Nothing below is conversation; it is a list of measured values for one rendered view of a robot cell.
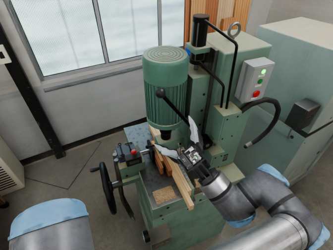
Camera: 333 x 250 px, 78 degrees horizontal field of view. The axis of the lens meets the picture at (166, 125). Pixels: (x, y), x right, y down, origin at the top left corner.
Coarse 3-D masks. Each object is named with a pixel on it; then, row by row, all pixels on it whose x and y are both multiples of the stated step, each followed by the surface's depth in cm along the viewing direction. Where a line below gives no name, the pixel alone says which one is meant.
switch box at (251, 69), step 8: (248, 64) 75; (256, 64) 74; (264, 64) 74; (272, 64) 75; (240, 72) 80; (248, 72) 76; (256, 72) 75; (240, 80) 81; (248, 80) 77; (256, 80) 77; (264, 80) 79; (240, 88) 82; (248, 88) 79; (256, 88) 80; (264, 88) 82; (240, 96) 83; (248, 96) 81
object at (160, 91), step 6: (156, 90) 67; (162, 90) 67; (162, 96) 67; (168, 102) 71; (174, 108) 74; (180, 114) 77; (186, 120) 80; (204, 138) 92; (210, 138) 93; (204, 144) 92; (210, 144) 93
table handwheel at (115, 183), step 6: (102, 162) 110; (102, 168) 104; (102, 174) 101; (108, 174) 123; (102, 180) 100; (108, 180) 117; (120, 180) 113; (108, 186) 99; (114, 186) 111; (120, 186) 112; (108, 192) 98; (108, 198) 98; (108, 204) 99; (114, 204) 116; (114, 210) 102
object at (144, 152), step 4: (148, 140) 113; (148, 144) 112; (148, 148) 115; (152, 148) 108; (140, 152) 111; (144, 152) 111; (148, 152) 112; (152, 152) 107; (152, 156) 110; (152, 160) 112
